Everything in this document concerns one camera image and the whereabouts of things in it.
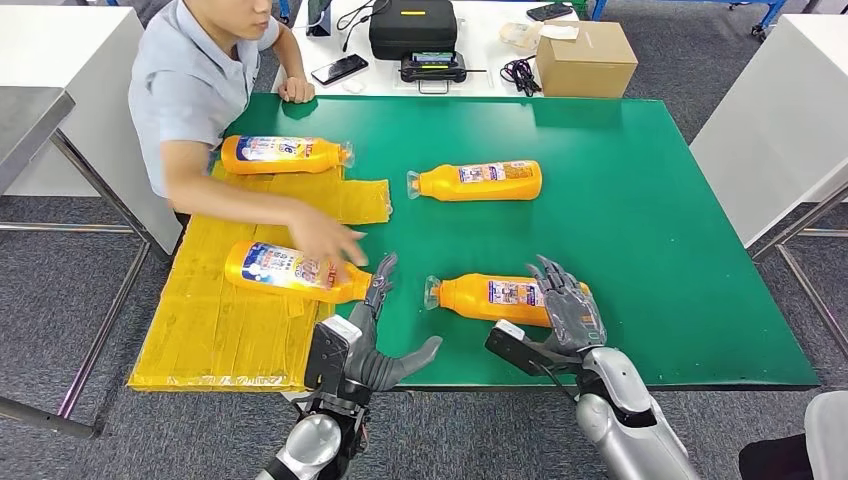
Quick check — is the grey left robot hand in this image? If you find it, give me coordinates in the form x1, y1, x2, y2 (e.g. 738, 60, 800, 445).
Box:
341, 252, 444, 393

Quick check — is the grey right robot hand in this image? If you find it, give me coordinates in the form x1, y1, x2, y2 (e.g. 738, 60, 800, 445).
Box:
516, 254, 609, 362

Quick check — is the person's right hand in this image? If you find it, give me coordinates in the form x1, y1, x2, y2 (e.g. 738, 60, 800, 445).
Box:
286, 201, 370, 268

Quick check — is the person's left hand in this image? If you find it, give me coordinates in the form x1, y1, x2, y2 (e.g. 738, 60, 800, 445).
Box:
278, 76, 317, 105

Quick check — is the orange detergent bottle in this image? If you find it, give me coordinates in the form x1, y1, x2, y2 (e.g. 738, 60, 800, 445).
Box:
423, 272, 591, 329
220, 134, 356, 176
223, 240, 374, 306
405, 159, 544, 203

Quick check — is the black smartphone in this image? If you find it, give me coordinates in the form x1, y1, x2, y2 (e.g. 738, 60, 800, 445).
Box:
309, 53, 370, 87
526, 1, 576, 22

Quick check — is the dark standing tablet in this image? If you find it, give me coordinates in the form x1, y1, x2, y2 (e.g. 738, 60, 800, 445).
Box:
305, 0, 333, 38

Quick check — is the person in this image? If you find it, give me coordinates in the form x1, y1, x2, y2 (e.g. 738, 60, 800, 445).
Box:
738, 390, 848, 480
127, 0, 370, 268

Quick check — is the black hard case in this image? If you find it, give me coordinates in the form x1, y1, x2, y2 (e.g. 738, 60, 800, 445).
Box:
368, 0, 460, 62

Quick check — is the black yellow remote controller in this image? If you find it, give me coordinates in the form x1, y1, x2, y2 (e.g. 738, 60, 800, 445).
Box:
398, 50, 489, 95

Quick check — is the white table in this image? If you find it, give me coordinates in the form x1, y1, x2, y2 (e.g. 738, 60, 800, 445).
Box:
0, 5, 183, 256
271, 0, 586, 99
688, 13, 848, 250

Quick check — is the clear plastic bag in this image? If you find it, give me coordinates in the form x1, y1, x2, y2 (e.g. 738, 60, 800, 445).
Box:
498, 21, 543, 50

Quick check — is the brown cardboard box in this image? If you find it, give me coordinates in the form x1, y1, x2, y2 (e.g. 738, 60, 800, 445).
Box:
535, 19, 640, 100

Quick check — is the grey metal table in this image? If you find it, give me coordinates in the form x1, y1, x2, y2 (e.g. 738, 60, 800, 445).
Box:
0, 86, 76, 197

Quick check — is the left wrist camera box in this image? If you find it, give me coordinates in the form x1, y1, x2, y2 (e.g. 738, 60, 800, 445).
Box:
303, 314, 364, 395

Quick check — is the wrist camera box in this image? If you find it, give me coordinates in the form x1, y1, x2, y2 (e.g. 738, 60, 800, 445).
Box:
303, 314, 364, 395
483, 319, 564, 379

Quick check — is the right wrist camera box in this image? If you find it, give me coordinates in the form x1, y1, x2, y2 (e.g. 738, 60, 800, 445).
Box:
483, 319, 564, 379

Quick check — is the coiled black cable bundle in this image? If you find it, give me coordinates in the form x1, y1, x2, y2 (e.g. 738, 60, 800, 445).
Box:
499, 56, 545, 99

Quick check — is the steel table frame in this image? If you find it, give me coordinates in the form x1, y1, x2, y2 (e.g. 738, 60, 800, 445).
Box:
0, 129, 167, 440
749, 182, 848, 362

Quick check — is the blue cart frame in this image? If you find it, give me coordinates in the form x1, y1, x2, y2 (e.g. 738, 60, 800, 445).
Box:
728, 0, 790, 41

